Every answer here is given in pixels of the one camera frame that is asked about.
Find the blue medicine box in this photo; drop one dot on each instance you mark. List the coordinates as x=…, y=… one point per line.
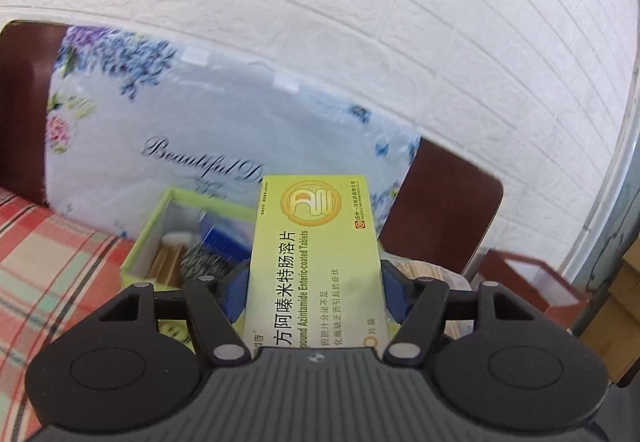
x=224, y=238

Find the lime green storage box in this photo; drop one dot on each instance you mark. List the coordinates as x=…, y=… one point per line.
x=178, y=210

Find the bag of toothpicks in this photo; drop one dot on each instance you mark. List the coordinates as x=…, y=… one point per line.
x=166, y=266

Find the brown cardboard box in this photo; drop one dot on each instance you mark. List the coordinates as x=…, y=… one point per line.
x=536, y=282

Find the yellow-green medicine box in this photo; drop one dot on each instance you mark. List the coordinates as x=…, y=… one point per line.
x=315, y=272

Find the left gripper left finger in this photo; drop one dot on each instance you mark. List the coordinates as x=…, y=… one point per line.
x=141, y=356

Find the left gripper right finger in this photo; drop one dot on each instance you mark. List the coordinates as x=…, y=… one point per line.
x=492, y=356

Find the floral plastic-wrapped pillow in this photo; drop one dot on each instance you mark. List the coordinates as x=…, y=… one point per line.
x=131, y=115

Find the plaid bed sheet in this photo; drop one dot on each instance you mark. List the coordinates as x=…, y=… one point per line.
x=54, y=272

